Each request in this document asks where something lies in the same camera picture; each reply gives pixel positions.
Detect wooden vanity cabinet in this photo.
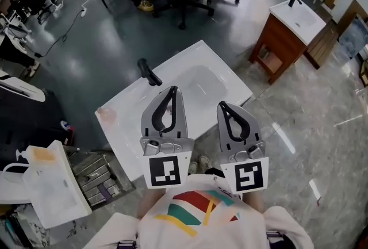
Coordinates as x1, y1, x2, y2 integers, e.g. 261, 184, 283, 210
248, 12, 309, 85

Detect person's right forearm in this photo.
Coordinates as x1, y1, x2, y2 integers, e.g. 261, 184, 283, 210
243, 191, 265, 213

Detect framed blue painting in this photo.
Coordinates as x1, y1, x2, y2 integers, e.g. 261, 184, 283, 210
337, 13, 368, 59

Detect person's right white shoe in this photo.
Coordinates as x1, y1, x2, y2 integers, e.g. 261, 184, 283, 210
198, 155, 214, 171

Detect black equipment case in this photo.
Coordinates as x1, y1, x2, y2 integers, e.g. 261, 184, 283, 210
0, 87, 76, 163

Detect person's left forearm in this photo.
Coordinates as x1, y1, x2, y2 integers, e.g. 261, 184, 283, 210
136, 187, 162, 220

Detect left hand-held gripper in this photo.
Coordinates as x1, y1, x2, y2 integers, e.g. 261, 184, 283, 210
139, 86, 195, 190

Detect person's black trousers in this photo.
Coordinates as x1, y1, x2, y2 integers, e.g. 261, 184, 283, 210
204, 166, 226, 179

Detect person's left white shoe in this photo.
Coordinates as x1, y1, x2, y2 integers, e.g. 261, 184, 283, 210
187, 161, 200, 176

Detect purple phone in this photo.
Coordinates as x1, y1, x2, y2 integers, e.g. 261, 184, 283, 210
97, 182, 113, 203

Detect white printed t-shirt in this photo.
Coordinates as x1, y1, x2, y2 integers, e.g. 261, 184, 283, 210
82, 173, 315, 249

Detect black lever sink faucet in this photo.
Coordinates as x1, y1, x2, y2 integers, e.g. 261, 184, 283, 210
137, 58, 163, 87

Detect metal wire rack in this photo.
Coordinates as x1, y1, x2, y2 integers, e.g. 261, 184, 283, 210
67, 149, 136, 209

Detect white curved device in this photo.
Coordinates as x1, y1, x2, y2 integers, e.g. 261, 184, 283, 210
0, 76, 47, 103

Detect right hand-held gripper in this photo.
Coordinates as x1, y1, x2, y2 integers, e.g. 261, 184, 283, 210
217, 101, 270, 195

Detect person's white shoe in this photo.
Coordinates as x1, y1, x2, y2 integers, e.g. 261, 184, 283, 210
198, 155, 214, 171
187, 161, 200, 176

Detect white basin with orange label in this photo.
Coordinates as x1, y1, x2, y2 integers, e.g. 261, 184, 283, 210
22, 139, 93, 231

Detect white rectangular sink basin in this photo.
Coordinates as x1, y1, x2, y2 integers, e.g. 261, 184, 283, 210
94, 39, 254, 183

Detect black floor cable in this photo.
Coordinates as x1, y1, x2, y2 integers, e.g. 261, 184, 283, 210
33, 12, 86, 58

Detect translucent plastic bottle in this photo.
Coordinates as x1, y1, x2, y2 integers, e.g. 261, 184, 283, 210
97, 106, 117, 124

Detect wooden slat panel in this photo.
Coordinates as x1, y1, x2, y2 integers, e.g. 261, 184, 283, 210
304, 20, 340, 71

